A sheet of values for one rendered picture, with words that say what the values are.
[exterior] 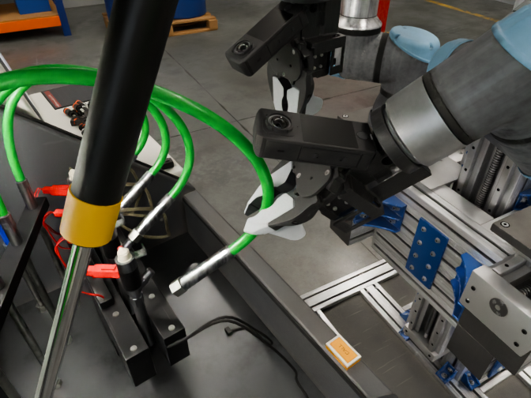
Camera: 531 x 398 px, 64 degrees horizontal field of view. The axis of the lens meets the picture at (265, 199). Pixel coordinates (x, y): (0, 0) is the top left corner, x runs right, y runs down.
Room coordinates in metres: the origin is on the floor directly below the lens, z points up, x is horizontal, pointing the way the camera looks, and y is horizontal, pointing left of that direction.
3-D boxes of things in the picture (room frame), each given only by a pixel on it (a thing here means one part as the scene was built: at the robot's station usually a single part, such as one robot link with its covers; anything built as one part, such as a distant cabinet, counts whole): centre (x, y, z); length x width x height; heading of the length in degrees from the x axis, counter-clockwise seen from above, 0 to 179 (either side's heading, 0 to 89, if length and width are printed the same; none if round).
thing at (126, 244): (0.49, 0.24, 1.03); 0.05 x 0.03 x 0.21; 126
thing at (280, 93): (0.61, -0.04, 1.28); 0.06 x 0.03 x 0.09; 126
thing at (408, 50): (0.99, -0.34, 1.20); 0.13 x 0.12 x 0.14; 69
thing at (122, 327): (0.52, 0.27, 0.91); 0.34 x 0.10 x 0.15; 36
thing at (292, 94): (0.58, -0.06, 1.28); 0.06 x 0.03 x 0.09; 126
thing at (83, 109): (1.10, 0.51, 1.01); 0.23 x 0.11 x 0.06; 36
